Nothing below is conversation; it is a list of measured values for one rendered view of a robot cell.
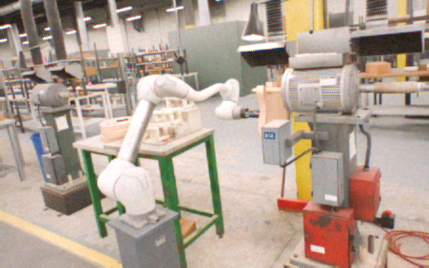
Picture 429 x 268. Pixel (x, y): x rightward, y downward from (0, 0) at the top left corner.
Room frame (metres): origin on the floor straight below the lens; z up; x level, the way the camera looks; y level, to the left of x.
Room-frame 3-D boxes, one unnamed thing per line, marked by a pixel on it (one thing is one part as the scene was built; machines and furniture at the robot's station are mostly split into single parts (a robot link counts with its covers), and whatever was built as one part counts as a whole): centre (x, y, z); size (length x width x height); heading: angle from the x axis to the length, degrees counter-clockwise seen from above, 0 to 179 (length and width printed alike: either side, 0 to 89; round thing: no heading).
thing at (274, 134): (1.63, -0.38, 0.99); 0.24 x 0.21 x 0.26; 54
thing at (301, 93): (1.77, -0.59, 1.25); 0.41 x 0.27 x 0.26; 54
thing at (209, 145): (2.46, 0.07, 0.45); 0.05 x 0.05 x 0.90; 54
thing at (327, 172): (1.62, -0.55, 0.93); 0.15 x 0.10 x 0.55; 54
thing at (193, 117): (2.54, 0.26, 1.02); 0.27 x 0.15 x 0.17; 53
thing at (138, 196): (1.60, 0.45, 0.87); 0.18 x 0.16 x 0.22; 49
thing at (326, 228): (1.61, -0.55, 0.49); 0.25 x 0.12 x 0.37; 54
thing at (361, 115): (1.74, -0.64, 1.11); 0.36 x 0.24 x 0.04; 54
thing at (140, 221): (1.58, 0.43, 0.73); 0.22 x 0.18 x 0.06; 47
